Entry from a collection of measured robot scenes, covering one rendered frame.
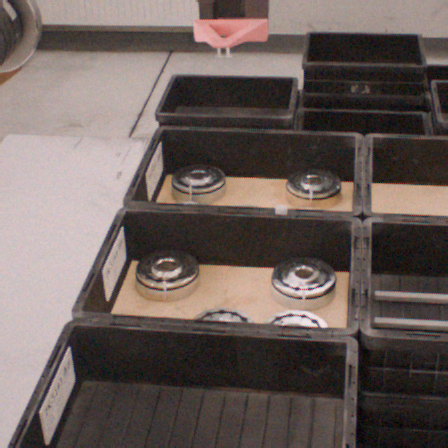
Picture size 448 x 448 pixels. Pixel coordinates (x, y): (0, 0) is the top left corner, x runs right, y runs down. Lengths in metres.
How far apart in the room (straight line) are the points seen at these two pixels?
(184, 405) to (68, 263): 0.61
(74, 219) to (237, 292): 0.58
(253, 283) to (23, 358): 0.41
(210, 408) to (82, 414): 0.17
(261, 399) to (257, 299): 0.23
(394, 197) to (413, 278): 0.26
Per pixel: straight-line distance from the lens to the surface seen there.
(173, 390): 1.28
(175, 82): 2.84
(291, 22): 4.56
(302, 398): 1.26
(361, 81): 2.93
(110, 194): 2.00
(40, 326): 1.64
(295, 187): 1.67
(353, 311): 1.25
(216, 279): 1.48
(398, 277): 1.50
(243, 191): 1.72
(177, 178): 1.71
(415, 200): 1.70
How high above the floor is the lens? 1.70
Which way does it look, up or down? 31 degrees down
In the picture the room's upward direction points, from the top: 2 degrees counter-clockwise
